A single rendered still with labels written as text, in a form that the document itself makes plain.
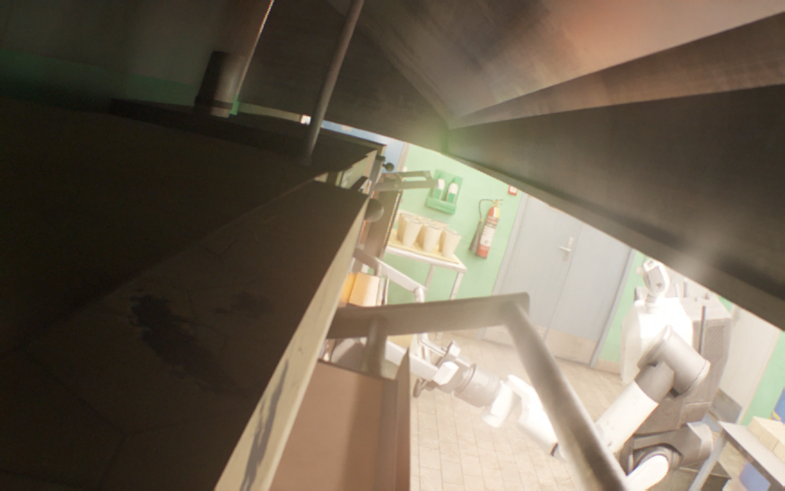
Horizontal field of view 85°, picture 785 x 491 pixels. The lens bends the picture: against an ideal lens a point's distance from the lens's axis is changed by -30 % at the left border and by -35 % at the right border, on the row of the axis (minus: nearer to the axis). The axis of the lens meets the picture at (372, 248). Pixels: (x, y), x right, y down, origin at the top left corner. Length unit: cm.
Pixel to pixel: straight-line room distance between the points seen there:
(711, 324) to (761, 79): 99
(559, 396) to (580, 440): 7
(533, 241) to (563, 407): 511
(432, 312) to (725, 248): 36
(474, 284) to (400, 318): 481
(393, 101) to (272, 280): 308
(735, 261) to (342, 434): 30
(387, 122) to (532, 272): 271
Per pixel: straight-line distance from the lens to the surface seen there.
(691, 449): 156
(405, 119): 325
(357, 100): 326
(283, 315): 16
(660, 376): 117
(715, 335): 135
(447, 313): 64
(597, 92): 72
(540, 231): 548
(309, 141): 102
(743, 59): 41
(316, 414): 39
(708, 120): 46
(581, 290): 572
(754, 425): 276
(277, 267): 21
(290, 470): 32
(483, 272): 542
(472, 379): 130
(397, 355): 122
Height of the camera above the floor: 152
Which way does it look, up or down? 11 degrees down
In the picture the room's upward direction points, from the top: 17 degrees clockwise
